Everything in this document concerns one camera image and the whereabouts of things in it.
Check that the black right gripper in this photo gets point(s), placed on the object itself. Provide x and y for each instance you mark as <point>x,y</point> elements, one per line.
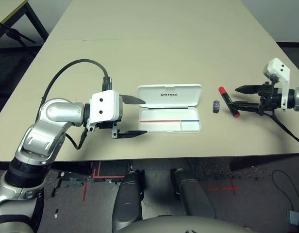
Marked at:
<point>268,97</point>

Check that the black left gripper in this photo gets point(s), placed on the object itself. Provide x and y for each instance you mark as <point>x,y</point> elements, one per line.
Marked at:
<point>108,125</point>

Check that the black marker with red cap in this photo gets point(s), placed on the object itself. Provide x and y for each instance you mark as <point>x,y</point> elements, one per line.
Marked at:
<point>224,95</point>

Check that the small blue eraser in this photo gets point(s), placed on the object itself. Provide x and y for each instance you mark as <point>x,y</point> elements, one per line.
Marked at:
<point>216,106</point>

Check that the white hinged pencil case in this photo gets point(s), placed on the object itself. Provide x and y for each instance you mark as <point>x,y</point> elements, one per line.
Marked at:
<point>169,126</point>

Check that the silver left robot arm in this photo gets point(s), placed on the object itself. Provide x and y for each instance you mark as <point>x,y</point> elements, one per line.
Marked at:
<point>57,111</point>

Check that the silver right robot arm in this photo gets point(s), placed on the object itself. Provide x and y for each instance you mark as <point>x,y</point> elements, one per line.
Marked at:
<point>298,99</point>

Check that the dark table underframe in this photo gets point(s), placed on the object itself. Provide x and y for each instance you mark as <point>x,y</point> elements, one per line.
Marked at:
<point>156,165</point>

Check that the dark grey robot left leg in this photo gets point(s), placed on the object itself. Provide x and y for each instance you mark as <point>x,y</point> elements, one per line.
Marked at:
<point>127,204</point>

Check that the dark grey robot leg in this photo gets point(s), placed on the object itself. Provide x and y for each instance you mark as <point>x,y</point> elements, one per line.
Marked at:
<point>195,199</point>
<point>127,204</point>

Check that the dark grey robot right leg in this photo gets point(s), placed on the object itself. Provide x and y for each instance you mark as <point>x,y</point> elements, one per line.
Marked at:
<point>195,199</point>

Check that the small black white floor item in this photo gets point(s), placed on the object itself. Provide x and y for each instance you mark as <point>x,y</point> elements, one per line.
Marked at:
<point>56,213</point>

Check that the grey robot torso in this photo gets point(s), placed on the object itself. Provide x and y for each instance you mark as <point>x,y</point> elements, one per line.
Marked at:
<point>188,225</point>

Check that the small blue floor box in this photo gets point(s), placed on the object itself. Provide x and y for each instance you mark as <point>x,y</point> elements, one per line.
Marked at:
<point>293,217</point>

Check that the black-framed side table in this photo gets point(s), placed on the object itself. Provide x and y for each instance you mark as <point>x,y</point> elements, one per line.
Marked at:
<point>36,20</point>

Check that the black tripod stand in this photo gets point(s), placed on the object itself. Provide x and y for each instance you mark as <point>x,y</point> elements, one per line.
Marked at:
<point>12,32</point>

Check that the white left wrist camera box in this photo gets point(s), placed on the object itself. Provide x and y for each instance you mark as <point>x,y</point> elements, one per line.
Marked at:
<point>103,106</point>

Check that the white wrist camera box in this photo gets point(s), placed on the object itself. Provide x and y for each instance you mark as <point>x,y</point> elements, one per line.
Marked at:
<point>103,106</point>
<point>283,72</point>

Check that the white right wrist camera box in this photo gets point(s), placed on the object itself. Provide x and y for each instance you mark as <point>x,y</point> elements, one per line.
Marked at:
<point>283,72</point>

